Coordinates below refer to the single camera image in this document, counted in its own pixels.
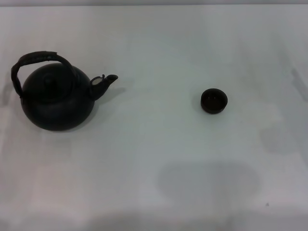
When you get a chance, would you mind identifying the small dark teacup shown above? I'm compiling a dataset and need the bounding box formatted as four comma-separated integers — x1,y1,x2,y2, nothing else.
200,88,229,115

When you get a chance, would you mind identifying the black round teapot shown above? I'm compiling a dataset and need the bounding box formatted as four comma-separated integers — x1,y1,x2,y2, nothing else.
11,50,119,132

